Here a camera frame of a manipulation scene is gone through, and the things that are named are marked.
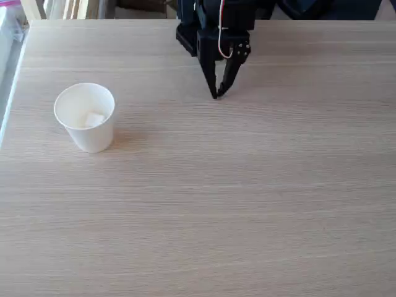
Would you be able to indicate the white cube block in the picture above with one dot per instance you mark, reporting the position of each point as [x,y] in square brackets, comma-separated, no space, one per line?
[94,120]

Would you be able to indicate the dark blue chair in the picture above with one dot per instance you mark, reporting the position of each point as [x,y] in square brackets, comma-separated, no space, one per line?
[325,9]

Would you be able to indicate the white paper cup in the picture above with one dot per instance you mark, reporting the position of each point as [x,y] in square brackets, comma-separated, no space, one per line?
[89,139]

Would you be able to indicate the clear plastic bag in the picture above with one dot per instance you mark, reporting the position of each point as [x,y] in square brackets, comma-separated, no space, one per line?
[10,21]

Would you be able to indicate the light wooden chair frame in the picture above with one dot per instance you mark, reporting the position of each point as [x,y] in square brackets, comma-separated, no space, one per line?
[32,9]

